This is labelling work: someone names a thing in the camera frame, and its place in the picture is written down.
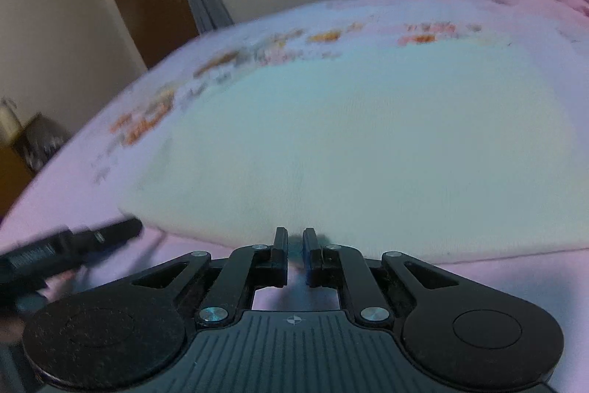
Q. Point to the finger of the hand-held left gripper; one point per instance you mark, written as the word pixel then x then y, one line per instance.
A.
pixel 110 232

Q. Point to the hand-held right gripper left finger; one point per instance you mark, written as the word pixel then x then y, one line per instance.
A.
pixel 278 250

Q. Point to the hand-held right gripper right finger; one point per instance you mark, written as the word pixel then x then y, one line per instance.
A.
pixel 310 255

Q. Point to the cream knit sweater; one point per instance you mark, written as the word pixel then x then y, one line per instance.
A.
pixel 368 144

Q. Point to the pink floral bed sheet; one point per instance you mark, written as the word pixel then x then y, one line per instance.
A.
pixel 60 199

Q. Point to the wooden nightstand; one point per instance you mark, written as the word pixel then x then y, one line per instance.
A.
pixel 32 144

